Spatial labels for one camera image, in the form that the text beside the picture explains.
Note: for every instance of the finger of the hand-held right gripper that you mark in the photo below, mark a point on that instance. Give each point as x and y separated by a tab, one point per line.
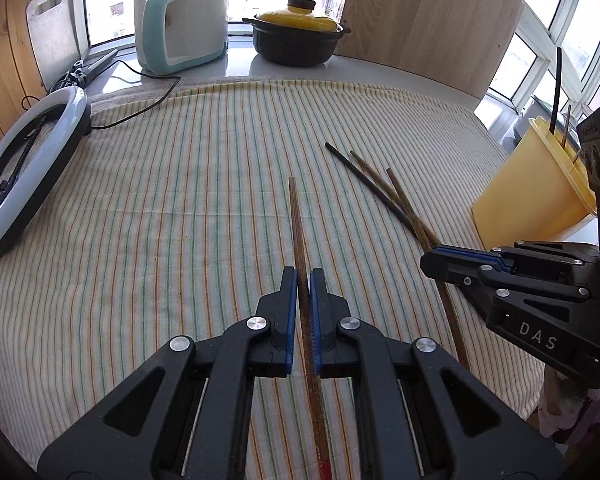
455	272
550	257

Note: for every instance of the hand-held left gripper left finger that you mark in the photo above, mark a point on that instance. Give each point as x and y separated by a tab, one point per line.
291	320

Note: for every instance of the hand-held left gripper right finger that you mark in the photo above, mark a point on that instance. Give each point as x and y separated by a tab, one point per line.
314	320

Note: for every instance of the yellow plastic container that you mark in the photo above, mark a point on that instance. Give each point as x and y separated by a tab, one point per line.
525	190

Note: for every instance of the brown chopstick with red end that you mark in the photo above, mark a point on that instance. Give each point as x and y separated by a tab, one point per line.
297	230

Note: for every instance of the beige plush toy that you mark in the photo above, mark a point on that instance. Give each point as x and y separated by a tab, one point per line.
555	400

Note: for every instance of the striped table cloth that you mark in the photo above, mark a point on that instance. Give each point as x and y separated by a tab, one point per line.
180	200

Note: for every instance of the light wooden board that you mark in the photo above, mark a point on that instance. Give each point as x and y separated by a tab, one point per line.
430	25

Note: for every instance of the black casserole with yellow lid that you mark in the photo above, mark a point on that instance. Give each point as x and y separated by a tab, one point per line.
295	45

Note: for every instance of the white and teal electric pot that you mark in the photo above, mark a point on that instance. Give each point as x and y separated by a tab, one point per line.
200	20

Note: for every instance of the white cutting board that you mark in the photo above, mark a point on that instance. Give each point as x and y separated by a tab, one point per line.
55	40

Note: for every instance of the pine wood plank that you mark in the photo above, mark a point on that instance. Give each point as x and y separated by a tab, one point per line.
10	60

